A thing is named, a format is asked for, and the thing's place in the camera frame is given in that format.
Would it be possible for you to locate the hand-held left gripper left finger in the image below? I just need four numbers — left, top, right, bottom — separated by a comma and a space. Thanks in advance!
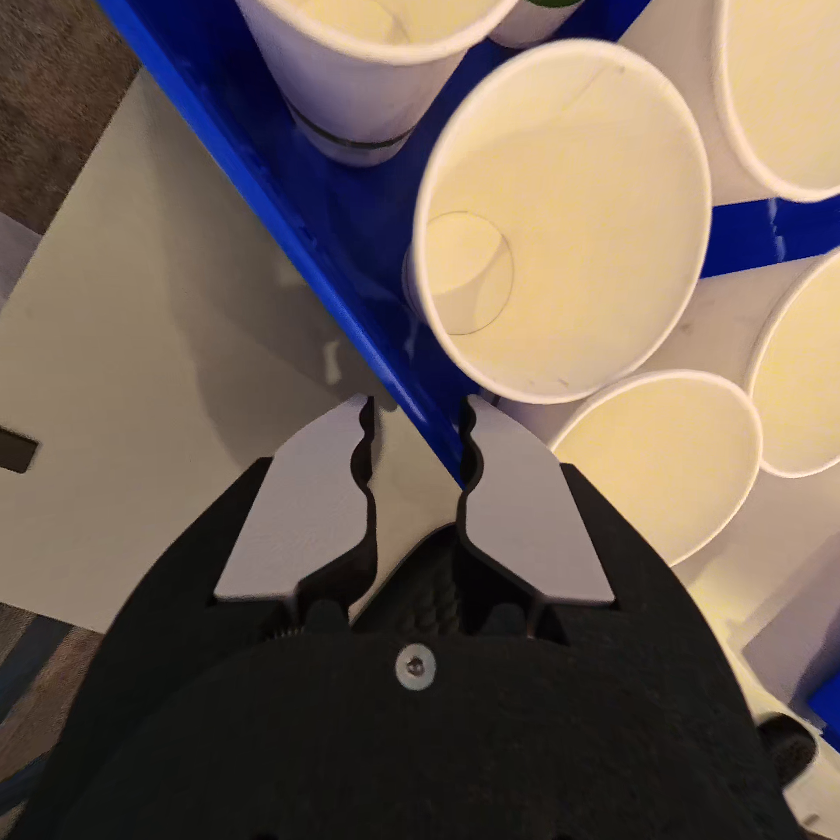
210, 397, 384, 620

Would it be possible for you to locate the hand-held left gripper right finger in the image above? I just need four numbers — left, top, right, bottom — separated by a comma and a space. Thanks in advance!
455, 394, 620, 626

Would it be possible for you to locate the white paper cup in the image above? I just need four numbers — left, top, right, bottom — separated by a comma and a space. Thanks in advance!
491, 0, 588, 48
235, 0, 521, 168
617, 0, 840, 206
745, 247, 840, 480
504, 369, 766, 569
402, 38, 715, 405

